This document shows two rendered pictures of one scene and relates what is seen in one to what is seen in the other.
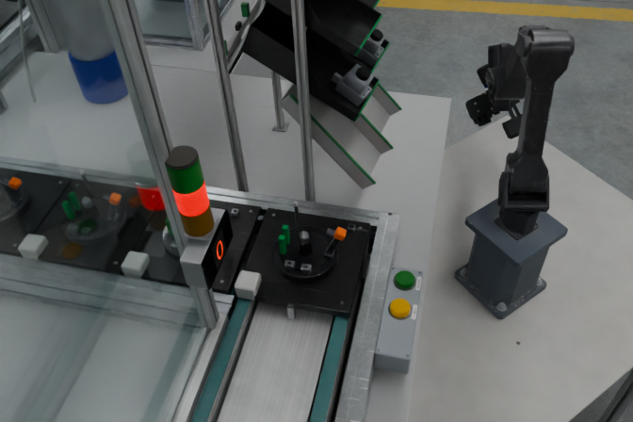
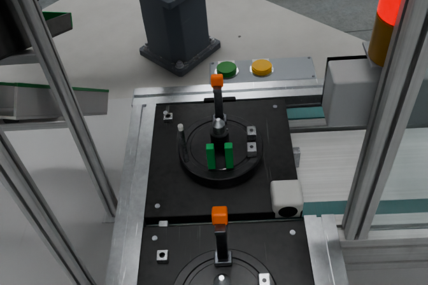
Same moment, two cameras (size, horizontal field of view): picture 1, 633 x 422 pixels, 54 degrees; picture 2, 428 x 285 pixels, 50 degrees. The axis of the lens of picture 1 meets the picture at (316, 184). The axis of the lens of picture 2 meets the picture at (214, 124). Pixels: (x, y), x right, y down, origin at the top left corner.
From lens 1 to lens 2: 1.16 m
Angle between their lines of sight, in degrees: 65
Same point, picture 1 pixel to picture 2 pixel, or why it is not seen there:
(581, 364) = (245, 7)
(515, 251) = not seen: outside the picture
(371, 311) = (269, 91)
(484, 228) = not seen: outside the picture
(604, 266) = not seen: hidden behind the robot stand
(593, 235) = (119, 6)
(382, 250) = (187, 96)
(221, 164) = not seen: outside the picture
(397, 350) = (307, 64)
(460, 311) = not seen: hidden behind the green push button
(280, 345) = (331, 170)
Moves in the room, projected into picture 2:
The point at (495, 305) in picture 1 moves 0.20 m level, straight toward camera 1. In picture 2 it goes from (211, 44) to (294, 49)
